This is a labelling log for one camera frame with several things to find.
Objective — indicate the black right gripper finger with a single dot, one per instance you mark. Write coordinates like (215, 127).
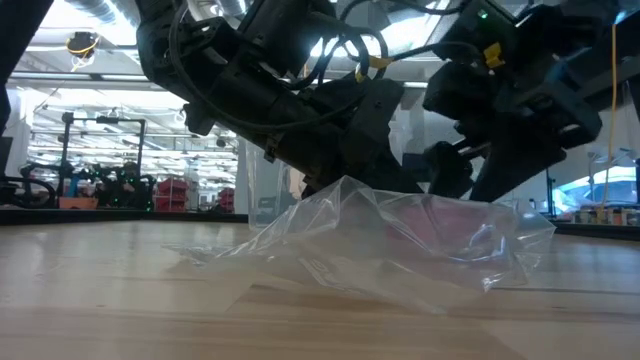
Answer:
(510, 170)

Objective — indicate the clear plastic zip bag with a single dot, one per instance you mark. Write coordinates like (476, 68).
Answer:
(350, 250)

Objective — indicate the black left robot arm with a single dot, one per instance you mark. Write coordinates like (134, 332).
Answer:
(225, 75)

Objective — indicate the black background robot arm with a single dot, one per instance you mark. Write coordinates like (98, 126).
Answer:
(12, 195)

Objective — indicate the row of small boxes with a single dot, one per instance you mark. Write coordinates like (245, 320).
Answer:
(610, 216)

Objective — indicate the red bin shelf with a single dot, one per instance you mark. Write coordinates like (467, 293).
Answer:
(172, 192)
(226, 200)

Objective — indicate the black robot with green lights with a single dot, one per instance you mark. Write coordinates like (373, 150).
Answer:
(120, 190)

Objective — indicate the long ceiling light bar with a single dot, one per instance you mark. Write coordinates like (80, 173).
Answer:
(75, 80)

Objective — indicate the orange box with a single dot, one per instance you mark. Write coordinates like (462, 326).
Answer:
(77, 202)

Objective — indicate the black gantry frame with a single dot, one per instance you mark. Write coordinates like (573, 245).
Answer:
(120, 120)

